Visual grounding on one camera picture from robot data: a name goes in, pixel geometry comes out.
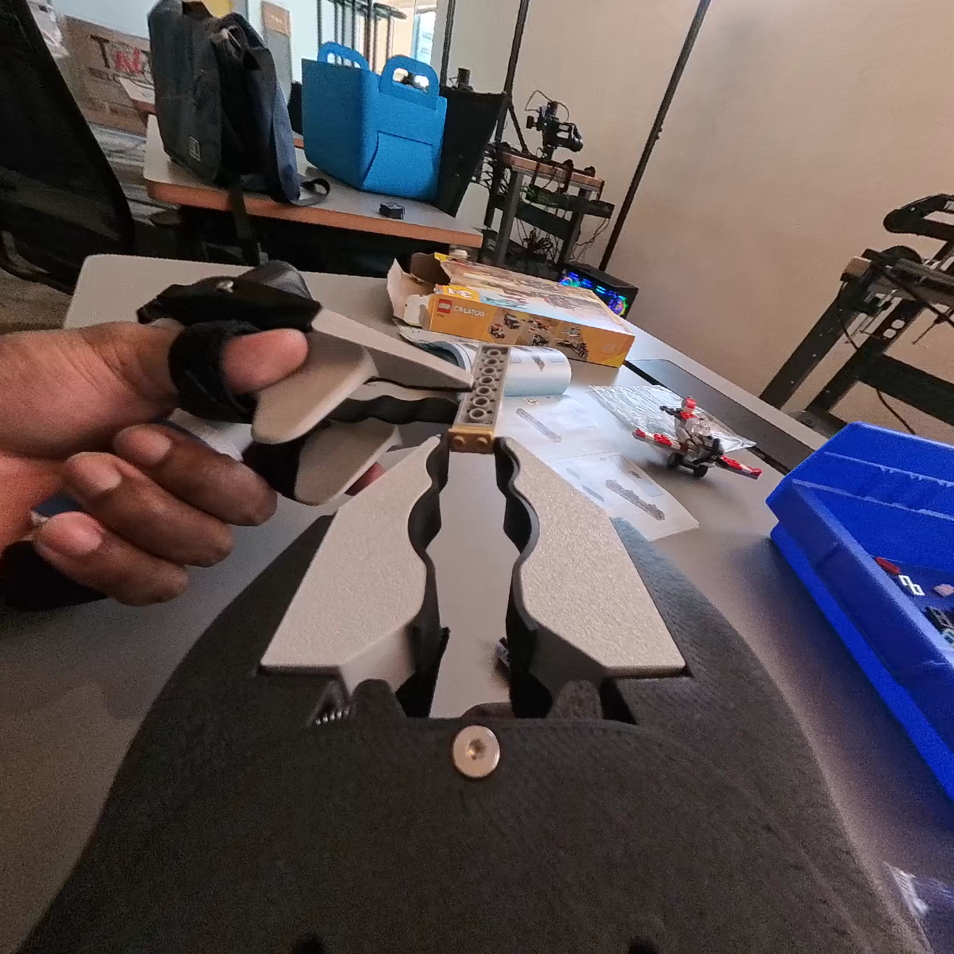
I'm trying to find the person's left hand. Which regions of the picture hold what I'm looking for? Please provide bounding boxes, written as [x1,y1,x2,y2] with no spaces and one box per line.
[0,322,310,606]

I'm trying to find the black office chair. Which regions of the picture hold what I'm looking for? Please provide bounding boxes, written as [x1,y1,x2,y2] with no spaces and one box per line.
[0,0,139,292]

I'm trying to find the red grey brick plane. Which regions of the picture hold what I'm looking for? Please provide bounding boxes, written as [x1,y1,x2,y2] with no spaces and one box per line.
[634,397,764,479]

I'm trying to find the black tripod pole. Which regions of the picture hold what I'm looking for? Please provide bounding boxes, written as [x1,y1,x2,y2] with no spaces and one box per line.
[477,0,532,187]

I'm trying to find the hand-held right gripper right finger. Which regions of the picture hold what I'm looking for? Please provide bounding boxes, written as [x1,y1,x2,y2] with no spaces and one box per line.
[493,437,687,720]

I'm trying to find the wood-edged grey table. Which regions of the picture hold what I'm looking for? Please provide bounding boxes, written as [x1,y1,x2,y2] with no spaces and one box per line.
[142,115,485,250]

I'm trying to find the instruction booklet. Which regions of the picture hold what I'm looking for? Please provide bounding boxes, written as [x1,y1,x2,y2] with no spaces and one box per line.
[395,326,700,543]

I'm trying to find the yellow toy set box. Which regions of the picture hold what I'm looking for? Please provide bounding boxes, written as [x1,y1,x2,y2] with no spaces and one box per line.
[386,252,637,369]

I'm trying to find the black light stand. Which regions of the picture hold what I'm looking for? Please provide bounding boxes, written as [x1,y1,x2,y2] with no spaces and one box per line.
[600,0,713,271]

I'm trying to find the scattered grey red brick pieces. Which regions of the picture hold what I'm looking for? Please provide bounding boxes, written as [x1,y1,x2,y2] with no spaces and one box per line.
[874,553,954,645]

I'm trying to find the brown cardboard box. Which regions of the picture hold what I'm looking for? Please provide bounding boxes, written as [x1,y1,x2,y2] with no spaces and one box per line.
[63,15,161,135]

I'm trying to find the grey and tan brick beam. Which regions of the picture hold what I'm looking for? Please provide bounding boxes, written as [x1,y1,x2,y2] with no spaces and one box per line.
[449,343,514,456]

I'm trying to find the blue plastic storage bin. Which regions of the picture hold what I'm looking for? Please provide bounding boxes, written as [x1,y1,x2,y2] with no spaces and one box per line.
[766,421,954,802]

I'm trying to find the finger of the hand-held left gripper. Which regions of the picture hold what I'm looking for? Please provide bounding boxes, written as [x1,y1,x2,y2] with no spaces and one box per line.
[250,310,475,444]
[293,394,459,508]

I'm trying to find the black fabric flag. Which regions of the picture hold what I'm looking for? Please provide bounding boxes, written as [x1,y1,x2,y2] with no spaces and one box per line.
[438,69,509,219]

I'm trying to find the black equipment rack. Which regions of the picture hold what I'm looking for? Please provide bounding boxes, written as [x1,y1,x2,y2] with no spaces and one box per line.
[480,145,616,269]

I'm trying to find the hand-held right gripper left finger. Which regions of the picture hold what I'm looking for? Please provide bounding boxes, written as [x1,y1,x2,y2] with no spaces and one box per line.
[259,434,451,718]

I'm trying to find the blue felt tote bag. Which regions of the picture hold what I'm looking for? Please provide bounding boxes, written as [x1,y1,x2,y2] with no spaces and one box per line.
[301,41,448,204]

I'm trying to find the black gimbal camera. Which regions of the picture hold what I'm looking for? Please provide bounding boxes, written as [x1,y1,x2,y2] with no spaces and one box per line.
[525,89,584,161]

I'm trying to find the dark blue backpack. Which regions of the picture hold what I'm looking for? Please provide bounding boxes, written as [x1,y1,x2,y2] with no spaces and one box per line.
[147,0,332,208]

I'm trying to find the black metal frame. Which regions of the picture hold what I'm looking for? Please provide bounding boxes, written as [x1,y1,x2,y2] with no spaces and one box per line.
[760,192,954,437]

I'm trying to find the clear plastic bag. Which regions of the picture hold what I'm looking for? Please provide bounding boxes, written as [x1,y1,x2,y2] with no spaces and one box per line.
[589,384,757,456]

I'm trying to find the computer with coloured lights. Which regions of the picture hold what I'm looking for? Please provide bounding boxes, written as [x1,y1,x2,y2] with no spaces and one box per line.
[559,261,640,320]

